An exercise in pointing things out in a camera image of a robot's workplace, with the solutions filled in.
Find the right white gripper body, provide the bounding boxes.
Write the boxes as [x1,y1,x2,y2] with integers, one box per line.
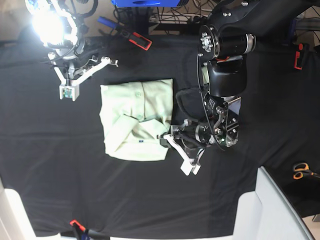
[47,51,119,101]

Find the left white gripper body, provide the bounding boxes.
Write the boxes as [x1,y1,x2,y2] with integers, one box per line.
[157,119,208,176]

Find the light green T-shirt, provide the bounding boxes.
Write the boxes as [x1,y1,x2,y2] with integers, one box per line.
[99,78,174,162]

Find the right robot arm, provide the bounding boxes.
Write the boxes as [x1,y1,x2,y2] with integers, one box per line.
[25,0,118,101]

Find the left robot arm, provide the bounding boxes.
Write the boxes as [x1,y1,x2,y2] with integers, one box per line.
[159,0,319,175]

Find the black table cloth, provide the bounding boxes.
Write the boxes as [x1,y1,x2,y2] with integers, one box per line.
[0,35,320,239]

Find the red black clamp top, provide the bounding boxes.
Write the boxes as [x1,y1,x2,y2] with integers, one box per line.
[120,29,153,51]

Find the red black clamp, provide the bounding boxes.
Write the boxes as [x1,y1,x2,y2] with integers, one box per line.
[69,219,111,240]
[294,43,304,70]
[120,29,153,51]

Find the white foam block right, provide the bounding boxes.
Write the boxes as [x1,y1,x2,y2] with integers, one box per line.
[232,166,314,240]

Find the white foam block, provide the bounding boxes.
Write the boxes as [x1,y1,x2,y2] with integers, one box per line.
[232,166,314,240]
[0,184,62,240]

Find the blue box top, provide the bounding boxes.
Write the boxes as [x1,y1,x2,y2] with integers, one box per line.
[111,0,180,8]

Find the red black clamp bottom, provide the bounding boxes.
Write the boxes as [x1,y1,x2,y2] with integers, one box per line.
[69,219,111,240]

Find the white power strip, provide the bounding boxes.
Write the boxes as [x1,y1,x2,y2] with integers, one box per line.
[187,15,208,25]

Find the white foam block left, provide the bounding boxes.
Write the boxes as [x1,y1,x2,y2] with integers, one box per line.
[0,184,62,240]

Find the red black clamp right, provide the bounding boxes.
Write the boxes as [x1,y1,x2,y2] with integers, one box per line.
[294,43,304,70]

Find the blue handled tool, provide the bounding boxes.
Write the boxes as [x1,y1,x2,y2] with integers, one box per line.
[97,16,118,29]

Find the orange handled scissors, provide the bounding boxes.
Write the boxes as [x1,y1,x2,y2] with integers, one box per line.
[292,162,320,180]

